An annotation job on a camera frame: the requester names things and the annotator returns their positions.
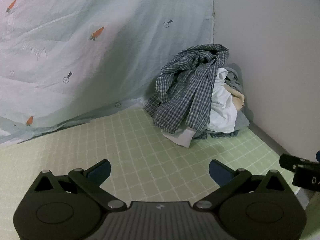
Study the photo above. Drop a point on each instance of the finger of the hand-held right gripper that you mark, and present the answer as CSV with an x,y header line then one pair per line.
x,y
290,161
318,155

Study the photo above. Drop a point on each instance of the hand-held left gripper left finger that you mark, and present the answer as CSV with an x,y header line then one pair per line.
x,y
100,172

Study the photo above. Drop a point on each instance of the white garment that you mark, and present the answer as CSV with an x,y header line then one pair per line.
x,y
223,105

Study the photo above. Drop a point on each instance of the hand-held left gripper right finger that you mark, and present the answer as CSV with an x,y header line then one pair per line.
x,y
220,173

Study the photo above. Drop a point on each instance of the grey garment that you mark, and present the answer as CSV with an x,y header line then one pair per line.
x,y
235,76

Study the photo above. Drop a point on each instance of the beige garment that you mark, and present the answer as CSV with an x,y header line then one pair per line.
x,y
237,98

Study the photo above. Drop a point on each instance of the blue denim garment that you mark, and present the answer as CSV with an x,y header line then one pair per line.
x,y
215,135

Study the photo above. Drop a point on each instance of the light blue-grey garment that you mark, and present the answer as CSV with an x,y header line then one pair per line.
x,y
242,121

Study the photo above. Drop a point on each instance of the carrot print pale blanket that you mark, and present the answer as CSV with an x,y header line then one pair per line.
x,y
75,50

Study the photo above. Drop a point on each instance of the blue plaid shirt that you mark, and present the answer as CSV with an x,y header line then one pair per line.
x,y
185,90

